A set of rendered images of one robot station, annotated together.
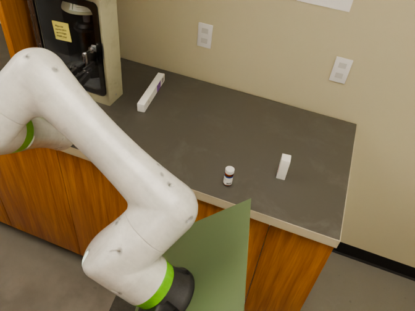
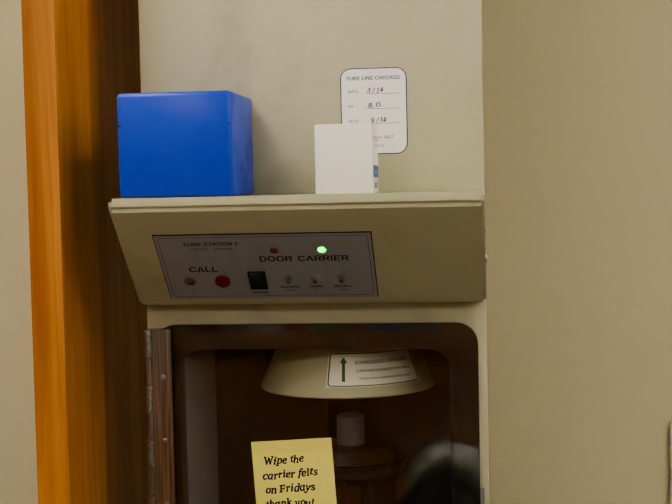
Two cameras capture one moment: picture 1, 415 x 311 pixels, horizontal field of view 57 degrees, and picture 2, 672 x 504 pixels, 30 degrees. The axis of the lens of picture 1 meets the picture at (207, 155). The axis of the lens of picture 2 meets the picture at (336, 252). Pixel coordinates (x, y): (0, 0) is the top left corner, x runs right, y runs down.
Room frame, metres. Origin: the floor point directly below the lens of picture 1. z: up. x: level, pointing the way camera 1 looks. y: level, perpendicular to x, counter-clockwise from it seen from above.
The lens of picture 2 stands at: (0.25, 0.78, 1.52)
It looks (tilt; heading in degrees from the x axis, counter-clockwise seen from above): 3 degrees down; 350
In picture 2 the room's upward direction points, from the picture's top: 1 degrees counter-clockwise
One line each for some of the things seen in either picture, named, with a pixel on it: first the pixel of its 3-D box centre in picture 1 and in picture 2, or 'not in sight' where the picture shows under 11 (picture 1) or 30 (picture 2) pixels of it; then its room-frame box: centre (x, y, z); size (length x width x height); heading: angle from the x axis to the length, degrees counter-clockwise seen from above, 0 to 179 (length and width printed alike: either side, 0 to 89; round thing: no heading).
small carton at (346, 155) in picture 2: not in sight; (347, 159); (1.34, 0.58, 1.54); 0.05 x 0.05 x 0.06; 73
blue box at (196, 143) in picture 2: not in sight; (187, 146); (1.38, 0.72, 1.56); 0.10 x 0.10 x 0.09; 74
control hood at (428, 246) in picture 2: not in sight; (303, 251); (1.35, 0.62, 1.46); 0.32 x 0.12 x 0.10; 74
